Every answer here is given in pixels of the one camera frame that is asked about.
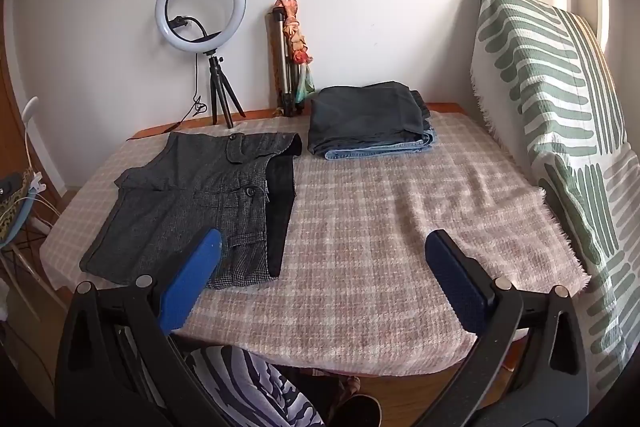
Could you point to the black mini tripod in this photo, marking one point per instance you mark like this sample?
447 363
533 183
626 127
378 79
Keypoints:
221 89

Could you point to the blue folded jeans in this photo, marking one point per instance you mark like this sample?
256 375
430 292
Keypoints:
385 149

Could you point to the person's zebra print clothing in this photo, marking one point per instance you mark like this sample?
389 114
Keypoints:
250 389

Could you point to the person's dark shoe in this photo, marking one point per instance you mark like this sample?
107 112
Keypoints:
352 412

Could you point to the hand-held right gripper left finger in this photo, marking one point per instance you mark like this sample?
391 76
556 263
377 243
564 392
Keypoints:
192 274

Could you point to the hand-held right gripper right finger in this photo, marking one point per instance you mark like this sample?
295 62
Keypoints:
457 279

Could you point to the dark grey folded pants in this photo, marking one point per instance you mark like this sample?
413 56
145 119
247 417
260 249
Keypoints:
367 119

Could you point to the grey checked pants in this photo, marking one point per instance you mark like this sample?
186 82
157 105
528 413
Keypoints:
200 202

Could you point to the green striped white cover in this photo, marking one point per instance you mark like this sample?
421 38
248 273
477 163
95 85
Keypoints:
555 117

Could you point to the leopard print cushion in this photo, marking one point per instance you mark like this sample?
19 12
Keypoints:
12 212

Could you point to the white gooseneck lamp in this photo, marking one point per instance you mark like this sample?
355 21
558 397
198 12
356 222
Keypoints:
27 142

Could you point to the pink checked blanket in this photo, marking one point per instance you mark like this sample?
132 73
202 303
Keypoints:
380 227

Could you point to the orange patterned umbrella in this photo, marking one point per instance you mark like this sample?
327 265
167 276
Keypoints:
299 47

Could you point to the silver folded tripod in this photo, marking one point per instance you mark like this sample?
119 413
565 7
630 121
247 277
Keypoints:
282 67

